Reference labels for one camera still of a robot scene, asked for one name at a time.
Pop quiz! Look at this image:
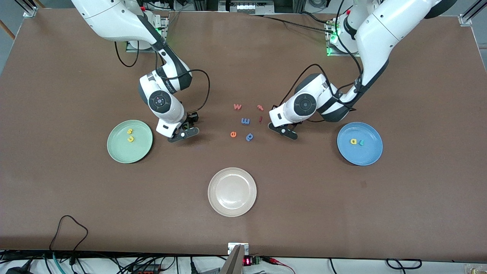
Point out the green plate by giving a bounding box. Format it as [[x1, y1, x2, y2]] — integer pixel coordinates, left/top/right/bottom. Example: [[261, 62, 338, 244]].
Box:
[[107, 120, 153, 164]]

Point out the beige plate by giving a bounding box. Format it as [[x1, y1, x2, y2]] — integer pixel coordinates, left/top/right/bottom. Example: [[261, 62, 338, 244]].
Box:
[[208, 167, 257, 217]]

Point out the blue plate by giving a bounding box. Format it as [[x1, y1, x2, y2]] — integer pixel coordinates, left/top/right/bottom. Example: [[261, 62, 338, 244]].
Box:
[[337, 122, 383, 166]]

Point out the white power strip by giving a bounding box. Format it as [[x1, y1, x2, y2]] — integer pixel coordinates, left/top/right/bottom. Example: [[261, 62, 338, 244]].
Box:
[[218, 0, 275, 14]]

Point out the black power strip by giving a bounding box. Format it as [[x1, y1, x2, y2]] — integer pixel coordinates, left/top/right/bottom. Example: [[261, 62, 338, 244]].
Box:
[[131, 263, 170, 274]]

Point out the wooden stick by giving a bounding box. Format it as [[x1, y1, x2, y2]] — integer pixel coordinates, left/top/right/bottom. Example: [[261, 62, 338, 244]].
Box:
[[0, 19, 16, 41]]

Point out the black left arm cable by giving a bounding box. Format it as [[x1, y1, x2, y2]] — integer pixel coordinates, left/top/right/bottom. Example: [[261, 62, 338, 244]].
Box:
[[272, 0, 364, 123]]

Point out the black right arm base cable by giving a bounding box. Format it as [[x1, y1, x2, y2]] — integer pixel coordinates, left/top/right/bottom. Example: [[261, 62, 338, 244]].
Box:
[[115, 41, 140, 68]]

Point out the grey left arm base plate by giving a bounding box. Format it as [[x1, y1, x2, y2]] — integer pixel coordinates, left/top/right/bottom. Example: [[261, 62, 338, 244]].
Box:
[[325, 19, 368, 57]]

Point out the long black table cable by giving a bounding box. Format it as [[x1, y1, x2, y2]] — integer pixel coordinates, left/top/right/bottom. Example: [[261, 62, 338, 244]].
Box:
[[249, 13, 334, 33]]

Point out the white mount bracket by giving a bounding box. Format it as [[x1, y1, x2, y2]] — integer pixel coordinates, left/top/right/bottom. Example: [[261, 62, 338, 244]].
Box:
[[228, 242, 249, 255]]

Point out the black looped thin cable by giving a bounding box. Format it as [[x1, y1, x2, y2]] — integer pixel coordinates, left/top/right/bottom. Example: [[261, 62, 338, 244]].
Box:
[[49, 215, 89, 252]]

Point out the red clip cable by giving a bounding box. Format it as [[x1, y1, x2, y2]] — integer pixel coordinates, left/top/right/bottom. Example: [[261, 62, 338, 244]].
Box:
[[262, 256, 296, 274]]

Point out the grey metal camera mount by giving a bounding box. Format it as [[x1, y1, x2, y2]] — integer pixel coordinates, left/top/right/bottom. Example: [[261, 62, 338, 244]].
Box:
[[219, 244, 246, 274]]

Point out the black flat coiled cable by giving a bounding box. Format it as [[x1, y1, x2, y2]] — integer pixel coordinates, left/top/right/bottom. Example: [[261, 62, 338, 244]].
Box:
[[386, 258, 423, 269]]

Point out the aluminium frame profile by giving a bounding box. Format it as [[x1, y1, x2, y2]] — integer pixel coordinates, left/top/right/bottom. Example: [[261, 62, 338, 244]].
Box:
[[458, 0, 487, 26], [15, 0, 38, 18]]

